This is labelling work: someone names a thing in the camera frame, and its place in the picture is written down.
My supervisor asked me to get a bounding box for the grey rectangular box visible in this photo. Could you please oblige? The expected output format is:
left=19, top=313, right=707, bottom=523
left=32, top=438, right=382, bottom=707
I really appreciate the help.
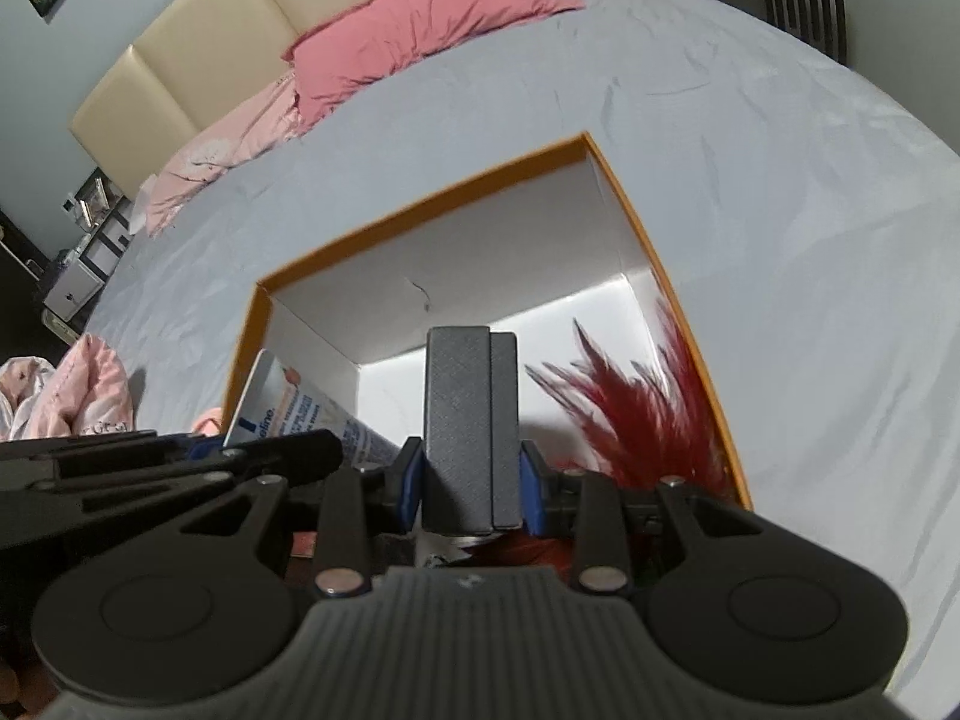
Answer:
left=421, top=325, right=524, bottom=539

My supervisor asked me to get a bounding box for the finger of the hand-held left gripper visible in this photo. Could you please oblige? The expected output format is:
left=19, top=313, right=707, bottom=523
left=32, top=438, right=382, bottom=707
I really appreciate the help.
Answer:
left=0, top=431, right=227, bottom=478
left=0, top=430, right=347, bottom=550

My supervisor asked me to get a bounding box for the white bedside cabinet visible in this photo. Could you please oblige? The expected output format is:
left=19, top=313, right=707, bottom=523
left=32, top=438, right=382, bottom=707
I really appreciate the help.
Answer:
left=41, top=236, right=132, bottom=337

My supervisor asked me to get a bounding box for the red feather toy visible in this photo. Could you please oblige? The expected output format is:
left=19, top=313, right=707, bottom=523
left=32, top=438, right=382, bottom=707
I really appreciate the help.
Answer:
left=480, top=300, right=740, bottom=578

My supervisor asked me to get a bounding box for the bedside shelf unit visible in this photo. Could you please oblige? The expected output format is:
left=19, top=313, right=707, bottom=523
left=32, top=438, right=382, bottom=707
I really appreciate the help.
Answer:
left=56, top=169, right=142, bottom=256

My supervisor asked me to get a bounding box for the orange cardboard box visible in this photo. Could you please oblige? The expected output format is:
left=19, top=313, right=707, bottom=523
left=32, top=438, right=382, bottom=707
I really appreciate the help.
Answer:
left=225, top=131, right=753, bottom=512

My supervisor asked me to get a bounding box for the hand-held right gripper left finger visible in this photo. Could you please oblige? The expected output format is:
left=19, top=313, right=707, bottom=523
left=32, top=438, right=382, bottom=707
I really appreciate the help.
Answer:
left=161, top=436, right=425, bottom=598

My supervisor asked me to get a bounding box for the beige padded headboard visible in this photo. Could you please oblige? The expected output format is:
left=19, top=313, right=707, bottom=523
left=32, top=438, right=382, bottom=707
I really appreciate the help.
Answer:
left=70, top=0, right=629, bottom=160

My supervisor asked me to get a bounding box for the pink and white printed quilt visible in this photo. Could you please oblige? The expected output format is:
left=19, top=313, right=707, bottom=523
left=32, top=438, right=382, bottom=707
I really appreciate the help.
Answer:
left=0, top=336, right=134, bottom=442

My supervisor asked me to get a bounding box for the pale pink printed pillow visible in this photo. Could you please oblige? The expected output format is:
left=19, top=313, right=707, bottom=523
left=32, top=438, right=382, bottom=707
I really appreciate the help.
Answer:
left=141, top=73, right=310, bottom=238

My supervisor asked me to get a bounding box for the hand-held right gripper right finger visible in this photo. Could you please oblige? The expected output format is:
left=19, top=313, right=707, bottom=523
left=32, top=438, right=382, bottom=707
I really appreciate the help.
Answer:
left=519, top=439, right=760, bottom=592

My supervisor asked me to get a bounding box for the white toothpaste tube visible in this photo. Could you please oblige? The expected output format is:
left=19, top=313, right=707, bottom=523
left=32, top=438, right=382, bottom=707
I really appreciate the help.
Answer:
left=223, top=349, right=404, bottom=470

